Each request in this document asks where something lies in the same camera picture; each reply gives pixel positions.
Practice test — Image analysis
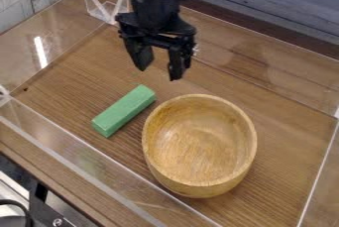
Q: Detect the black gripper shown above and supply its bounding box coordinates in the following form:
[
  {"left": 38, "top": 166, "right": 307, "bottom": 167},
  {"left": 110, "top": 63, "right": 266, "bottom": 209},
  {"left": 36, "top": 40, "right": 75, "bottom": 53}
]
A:
[{"left": 115, "top": 0, "right": 197, "bottom": 81}]

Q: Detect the green rectangular block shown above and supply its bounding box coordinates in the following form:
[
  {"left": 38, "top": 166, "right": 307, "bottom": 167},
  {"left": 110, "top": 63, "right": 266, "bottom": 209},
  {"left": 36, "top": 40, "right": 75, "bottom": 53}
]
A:
[{"left": 91, "top": 85, "right": 156, "bottom": 138}]

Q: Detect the light wooden bowl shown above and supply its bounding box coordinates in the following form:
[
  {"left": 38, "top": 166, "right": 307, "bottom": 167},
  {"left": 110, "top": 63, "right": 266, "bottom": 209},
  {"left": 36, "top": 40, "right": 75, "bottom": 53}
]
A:
[{"left": 142, "top": 94, "right": 258, "bottom": 198}]

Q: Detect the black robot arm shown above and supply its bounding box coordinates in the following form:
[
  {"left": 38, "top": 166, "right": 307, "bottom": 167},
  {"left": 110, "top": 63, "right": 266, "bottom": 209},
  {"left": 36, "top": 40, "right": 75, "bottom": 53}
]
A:
[{"left": 115, "top": 0, "right": 198, "bottom": 80}]

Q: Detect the clear acrylic corner bracket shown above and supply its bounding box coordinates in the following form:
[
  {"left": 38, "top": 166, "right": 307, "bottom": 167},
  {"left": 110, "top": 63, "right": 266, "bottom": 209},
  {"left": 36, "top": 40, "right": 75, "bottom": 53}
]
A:
[{"left": 84, "top": 0, "right": 130, "bottom": 25}]

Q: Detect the clear acrylic front wall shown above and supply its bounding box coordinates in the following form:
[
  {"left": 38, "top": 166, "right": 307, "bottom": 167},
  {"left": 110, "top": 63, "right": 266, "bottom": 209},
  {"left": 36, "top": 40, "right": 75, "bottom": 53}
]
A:
[{"left": 0, "top": 96, "right": 222, "bottom": 227}]

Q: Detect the black metal table frame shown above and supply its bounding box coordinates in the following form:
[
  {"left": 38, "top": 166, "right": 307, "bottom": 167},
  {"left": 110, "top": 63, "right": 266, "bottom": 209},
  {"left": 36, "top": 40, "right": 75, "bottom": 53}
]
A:
[{"left": 30, "top": 182, "right": 78, "bottom": 227}]

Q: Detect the black cable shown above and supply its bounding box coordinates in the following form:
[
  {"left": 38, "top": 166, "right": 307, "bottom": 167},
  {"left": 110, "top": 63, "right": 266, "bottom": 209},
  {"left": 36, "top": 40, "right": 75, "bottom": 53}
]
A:
[{"left": 0, "top": 199, "right": 44, "bottom": 227}]

